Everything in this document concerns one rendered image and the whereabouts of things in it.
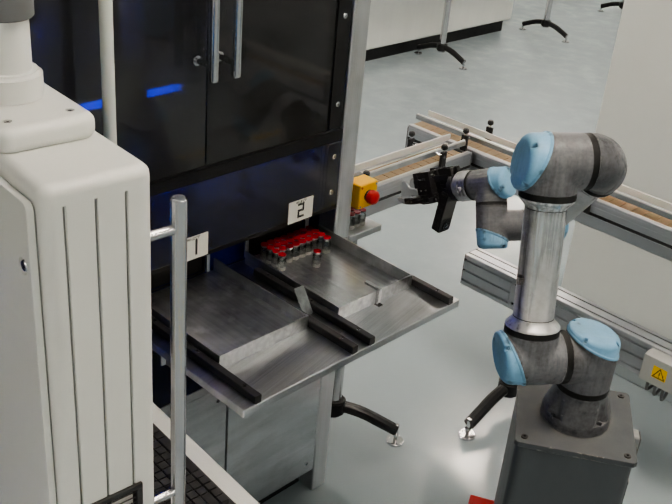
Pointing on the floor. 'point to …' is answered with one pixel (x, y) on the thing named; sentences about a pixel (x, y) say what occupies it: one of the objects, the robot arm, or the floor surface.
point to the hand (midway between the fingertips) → (402, 200)
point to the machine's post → (339, 218)
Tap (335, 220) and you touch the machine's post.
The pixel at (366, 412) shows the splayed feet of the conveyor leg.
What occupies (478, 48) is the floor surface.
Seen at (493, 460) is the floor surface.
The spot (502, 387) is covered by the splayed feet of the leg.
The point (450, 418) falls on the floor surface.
